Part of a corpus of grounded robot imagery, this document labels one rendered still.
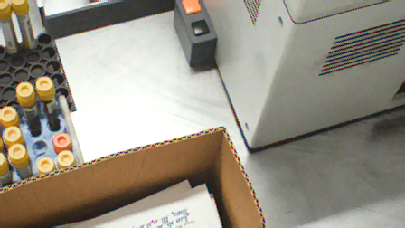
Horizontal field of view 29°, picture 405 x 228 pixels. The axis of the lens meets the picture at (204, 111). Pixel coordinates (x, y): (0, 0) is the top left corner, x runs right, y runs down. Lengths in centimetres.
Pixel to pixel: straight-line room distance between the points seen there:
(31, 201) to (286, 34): 26
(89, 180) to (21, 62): 21
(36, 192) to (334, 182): 32
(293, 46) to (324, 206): 24
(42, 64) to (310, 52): 31
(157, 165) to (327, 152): 22
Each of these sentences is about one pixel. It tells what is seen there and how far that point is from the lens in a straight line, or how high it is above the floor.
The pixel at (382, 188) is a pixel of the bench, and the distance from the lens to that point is 83.
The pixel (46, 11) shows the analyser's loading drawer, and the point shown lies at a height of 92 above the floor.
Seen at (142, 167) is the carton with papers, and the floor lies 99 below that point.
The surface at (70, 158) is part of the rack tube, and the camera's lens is 69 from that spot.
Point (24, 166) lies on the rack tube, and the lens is 71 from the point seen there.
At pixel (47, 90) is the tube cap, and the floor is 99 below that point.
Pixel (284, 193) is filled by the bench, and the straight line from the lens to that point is 81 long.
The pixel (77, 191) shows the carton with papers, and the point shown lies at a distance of 69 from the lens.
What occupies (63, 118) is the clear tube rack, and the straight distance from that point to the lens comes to 75.
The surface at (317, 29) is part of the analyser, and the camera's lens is 61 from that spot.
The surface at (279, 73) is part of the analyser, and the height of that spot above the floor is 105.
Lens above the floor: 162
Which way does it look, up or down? 64 degrees down
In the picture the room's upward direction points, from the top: 11 degrees clockwise
